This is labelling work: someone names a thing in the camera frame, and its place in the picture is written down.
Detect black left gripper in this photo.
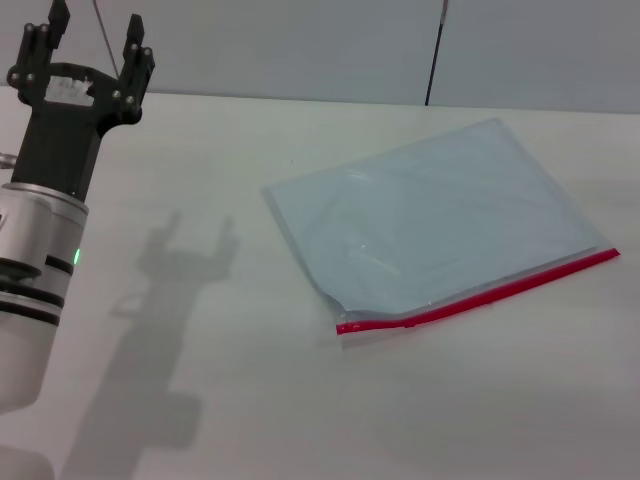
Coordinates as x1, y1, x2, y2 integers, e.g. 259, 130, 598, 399
6, 0, 157, 199

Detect clear red-zip document bag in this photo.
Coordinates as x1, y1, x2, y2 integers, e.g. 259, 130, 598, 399
262, 117, 622, 337

